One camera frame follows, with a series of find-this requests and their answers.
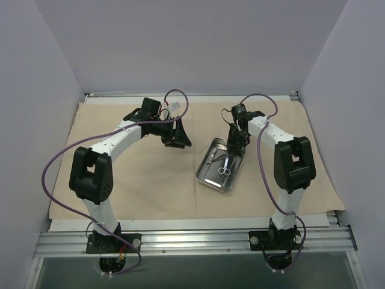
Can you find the aluminium front rail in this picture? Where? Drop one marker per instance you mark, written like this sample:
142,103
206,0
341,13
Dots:
181,243

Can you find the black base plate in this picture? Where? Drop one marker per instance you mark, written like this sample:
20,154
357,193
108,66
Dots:
268,241
103,244

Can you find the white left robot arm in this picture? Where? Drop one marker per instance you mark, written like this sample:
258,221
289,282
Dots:
91,176

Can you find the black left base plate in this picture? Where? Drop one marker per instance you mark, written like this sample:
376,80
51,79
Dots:
103,244

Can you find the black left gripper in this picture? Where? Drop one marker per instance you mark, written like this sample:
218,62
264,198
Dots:
174,132

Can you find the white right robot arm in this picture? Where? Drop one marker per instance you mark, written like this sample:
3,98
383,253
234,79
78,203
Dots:
293,165

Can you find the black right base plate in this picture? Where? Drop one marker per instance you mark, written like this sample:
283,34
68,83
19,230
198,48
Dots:
268,241

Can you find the beige cloth wrap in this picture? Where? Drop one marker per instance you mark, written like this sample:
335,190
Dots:
152,181

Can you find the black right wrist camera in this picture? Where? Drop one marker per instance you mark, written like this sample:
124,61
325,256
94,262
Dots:
239,110

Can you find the stainless steel instrument tray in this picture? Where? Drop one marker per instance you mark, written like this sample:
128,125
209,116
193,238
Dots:
207,172

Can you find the steel surgical forceps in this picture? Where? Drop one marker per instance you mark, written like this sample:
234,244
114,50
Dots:
225,168

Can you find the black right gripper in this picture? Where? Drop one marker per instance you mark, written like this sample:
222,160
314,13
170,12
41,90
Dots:
236,144

